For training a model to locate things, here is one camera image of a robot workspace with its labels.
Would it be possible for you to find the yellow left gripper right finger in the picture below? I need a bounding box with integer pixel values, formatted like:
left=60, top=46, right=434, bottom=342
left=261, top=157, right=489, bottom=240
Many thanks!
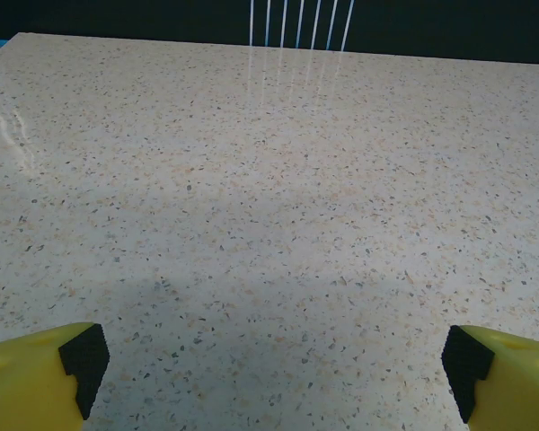
left=440, top=324, right=539, bottom=431

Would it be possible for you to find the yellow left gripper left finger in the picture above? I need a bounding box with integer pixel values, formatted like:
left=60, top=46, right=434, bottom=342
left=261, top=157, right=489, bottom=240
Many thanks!
left=0, top=321, right=112, bottom=431

